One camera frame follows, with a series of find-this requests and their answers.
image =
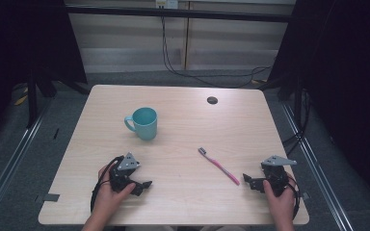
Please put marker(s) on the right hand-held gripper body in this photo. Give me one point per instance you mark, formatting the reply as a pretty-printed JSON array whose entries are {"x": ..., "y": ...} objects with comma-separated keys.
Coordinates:
[{"x": 275, "y": 174}]

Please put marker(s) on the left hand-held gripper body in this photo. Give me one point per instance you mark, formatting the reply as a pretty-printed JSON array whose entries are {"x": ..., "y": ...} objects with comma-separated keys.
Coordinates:
[{"x": 122, "y": 174}]

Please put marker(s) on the pink toothbrush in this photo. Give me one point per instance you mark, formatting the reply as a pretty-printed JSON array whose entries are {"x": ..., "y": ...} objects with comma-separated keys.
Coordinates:
[{"x": 220, "y": 166}]

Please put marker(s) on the teal cup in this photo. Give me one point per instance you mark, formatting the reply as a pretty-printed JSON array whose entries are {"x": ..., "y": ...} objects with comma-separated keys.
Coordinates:
[{"x": 145, "y": 123}]

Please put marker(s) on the person's left hand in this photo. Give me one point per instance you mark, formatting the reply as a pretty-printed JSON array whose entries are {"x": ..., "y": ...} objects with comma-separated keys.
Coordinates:
[{"x": 110, "y": 200}]

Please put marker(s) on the person's right hand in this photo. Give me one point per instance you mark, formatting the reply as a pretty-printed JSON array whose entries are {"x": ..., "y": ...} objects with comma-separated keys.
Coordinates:
[{"x": 281, "y": 203}]

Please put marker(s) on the grey tape piece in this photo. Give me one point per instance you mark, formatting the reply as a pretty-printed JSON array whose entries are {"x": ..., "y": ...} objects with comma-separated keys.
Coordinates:
[
  {"x": 305, "y": 195},
  {"x": 50, "y": 197}
]

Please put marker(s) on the round table grommet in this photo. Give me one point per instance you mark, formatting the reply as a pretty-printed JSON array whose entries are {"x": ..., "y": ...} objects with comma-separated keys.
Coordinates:
[{"x": 212, "y": 100}]

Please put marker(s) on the black curtain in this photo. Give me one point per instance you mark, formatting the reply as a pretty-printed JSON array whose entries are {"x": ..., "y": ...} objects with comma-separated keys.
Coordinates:
[
  {"x": 343, "y": 80},
  {"x": 19, "y": 41}
]

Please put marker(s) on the black metal stand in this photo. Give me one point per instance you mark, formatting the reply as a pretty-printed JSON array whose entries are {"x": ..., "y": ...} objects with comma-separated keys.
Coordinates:
[{"x": 32, "y": 99}]

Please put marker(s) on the yellow floor object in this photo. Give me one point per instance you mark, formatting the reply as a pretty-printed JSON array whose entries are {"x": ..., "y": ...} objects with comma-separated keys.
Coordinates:
[{"x": 21, "y": 100}]

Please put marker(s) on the black horizontal bar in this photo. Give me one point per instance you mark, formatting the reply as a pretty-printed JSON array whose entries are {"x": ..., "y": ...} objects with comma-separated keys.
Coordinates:
[{"x": 179, "y": 13}]

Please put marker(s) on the metal floor rail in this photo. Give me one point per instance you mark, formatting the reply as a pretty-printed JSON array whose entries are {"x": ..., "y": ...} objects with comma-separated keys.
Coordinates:
[
  {"x": 321, "y": 183},
  {"x": 9, "y": 166}
]

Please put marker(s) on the white wall socket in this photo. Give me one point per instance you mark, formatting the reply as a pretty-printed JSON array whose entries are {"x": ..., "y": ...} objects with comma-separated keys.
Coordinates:
[{"x": 167, "y": 3}]

